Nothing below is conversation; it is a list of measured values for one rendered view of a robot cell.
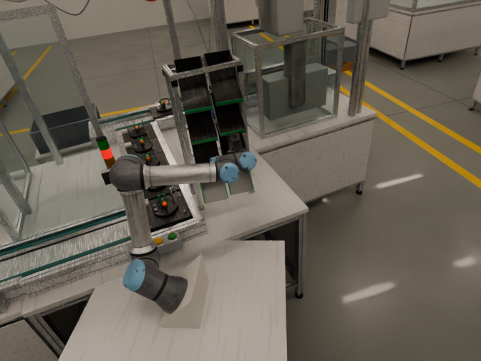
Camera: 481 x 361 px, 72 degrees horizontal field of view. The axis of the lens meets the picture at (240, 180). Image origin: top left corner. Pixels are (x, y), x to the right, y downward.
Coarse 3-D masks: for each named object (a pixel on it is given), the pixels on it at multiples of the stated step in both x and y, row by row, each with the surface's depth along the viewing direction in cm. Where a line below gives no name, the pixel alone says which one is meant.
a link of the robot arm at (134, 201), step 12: (132, 156) 134; (120, 192) 132; (132, 192) 132; (132, 204) 134; (144, 204) 138; (132, 216) 136; (144, 216) 138; (132, 228) 138; (144, 228) 139; (132, 240) 140; (144, 240) 140; (132, 252) 140; (144, 252) 139; (156, 252) 144
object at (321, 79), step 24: (312, 24) 262; (240, 48) 241; (288, 48) 224; (312, 48) 231; (336, 48) 238; (264, 72) 226; (288, 72) 234; (312, 72) 241; (336, 72) 250; (264, 96) 236; (288, 96) 244; (312, 96) 252; (264, 120) 247; (288, 120) 256
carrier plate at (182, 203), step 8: (176, 192) 193; (152, 200) 189; (176, 200) 187; (184, 200) 186; (184, 208) 180; (152, 216) 178; (176, 216) 176; (184, 216) 175; (192, 216) 176; (152, 224) 173; (160, 224) 172
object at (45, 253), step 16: (80, 224) 180; (96, 224) 180; (112, 224) 184; (32, 240) 174; (48, 240) 174; (64, 240) 178; (80, 240) 176; (96, 240) 175; (112, 240) 174; (128, 240) 168; (32, 256) 170; (48, 256) 169; (64, 256) 168; (80, 256) 162; (32, 272) 157
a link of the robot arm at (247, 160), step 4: (240, 152) 145; (244, 152) 141; (248, 152) 140; (236, 156) 139; (240, 156) 138; (244, 156) 137; (248, 156) 137; (252, 156) 137; (240, 160) 137; (244, 160) 137; (248, 160) 137; (252, 160) 137; (256, 160) 138; (240, 164) 137; (244, 164) 137; (248, 164) 137; (252, 164) 138; (240, 168) 140; (244, 168) 138; (248, 168) 138; (252, 168) 138
